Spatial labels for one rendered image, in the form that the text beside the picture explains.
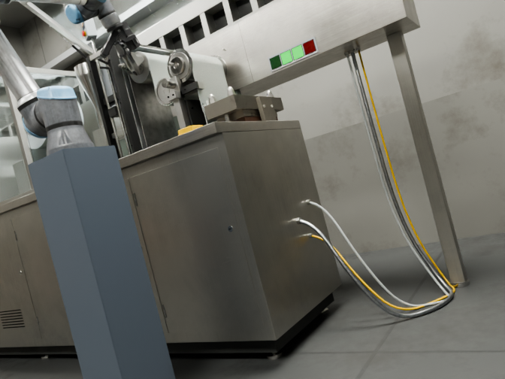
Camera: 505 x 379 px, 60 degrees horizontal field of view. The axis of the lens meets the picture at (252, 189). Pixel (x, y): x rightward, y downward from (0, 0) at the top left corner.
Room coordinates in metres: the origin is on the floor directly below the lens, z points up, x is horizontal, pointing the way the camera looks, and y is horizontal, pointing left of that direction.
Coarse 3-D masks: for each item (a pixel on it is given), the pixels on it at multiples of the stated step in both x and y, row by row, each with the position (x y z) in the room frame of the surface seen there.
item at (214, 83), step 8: (192, 72) 1.92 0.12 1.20; (200, 72) 1.96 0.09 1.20; (200, 80) 1.95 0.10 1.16; (208, 80) 2.00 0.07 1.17; (216, 80) 2.05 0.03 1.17; (224, 80) 2.10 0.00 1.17; (208, 88) 1.98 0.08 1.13; (216, 88) 2.04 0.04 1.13; (224, 88) 2.09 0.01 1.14; (200, 96) 1.92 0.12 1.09; (208, 96) 1.97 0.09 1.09; (216, 96) 2.02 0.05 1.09; (224, 96) 2.07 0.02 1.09
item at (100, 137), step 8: (80, 80) 2.39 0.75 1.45; (88, 80) 2.38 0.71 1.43; (88, 88) 2.39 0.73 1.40; (88, 96) 2.42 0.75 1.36; (96, 104) 2.42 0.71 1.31; (96, 112) 2.42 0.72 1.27; (96, 136) 2.41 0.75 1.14; (104, 136) 2.38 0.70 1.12; (96, 144) 2.42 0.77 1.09; (104, 144) 2.39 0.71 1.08
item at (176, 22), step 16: (208, 0) 2.22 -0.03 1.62; (224, 0) 2.17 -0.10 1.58; (240, 0) 2.20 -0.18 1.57; (256, 0) 2.08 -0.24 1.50; (272, 0) 2.11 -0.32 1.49; (176, 16) 2.34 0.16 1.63; (192, 16) 2.28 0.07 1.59; (208, 16) 2.27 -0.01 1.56; (224, 16) 2.27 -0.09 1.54; (240, 16) 2.21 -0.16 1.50; (144, 32) 2.48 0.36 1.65; (160, 32) 2.41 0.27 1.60; (176, 32) 2.41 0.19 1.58; (192, 32) 2.38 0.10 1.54; (208, 32) 2.25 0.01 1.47; (176, 48) 2.47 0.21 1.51
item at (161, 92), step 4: (160, 80) 2.02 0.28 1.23; (160, 84) 2.03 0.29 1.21; (156, 88) 2.04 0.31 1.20; (160, 88) 2.04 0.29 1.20; (164, 88) 2.02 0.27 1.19; (156, 92) 2.04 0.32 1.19; (160, 92) 2.04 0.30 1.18; (164, 92) 2.02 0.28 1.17; (168, 92) 2.01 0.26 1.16; (156, 96) 2.05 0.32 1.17; (160, 96) 2.04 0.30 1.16; (164, 96) 2.03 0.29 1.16; (160, 100) 2.04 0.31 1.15; (164, 100) 2.03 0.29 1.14; (164, 104) 2.03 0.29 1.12; (168, 104) 2.02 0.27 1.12
